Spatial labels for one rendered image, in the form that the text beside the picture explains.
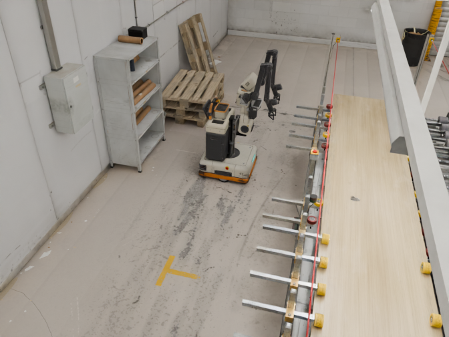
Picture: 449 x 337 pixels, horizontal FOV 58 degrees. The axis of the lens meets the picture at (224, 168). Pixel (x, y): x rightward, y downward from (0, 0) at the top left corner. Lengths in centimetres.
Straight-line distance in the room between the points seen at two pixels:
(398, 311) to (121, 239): 286
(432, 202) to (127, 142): 449
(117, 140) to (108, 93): 65
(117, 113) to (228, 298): 261
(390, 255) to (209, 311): 165
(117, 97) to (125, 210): 135
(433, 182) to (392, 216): 240
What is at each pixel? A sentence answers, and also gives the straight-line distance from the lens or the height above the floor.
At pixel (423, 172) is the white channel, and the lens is 141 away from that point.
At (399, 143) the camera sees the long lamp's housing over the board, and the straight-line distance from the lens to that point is 177.
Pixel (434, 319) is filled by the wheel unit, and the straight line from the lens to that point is 303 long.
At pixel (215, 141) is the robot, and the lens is 504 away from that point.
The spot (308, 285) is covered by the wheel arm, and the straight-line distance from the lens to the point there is 294.
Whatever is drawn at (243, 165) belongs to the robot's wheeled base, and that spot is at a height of 28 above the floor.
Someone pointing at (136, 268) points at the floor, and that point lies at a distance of 431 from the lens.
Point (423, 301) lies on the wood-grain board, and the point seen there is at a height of 90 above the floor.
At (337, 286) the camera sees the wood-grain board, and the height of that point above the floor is 90.
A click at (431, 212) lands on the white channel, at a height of 246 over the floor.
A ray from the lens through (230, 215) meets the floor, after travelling 482.
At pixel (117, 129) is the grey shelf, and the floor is 62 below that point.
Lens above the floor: 318
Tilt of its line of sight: 35 degrees down
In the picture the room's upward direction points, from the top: 2 degrees clockwise
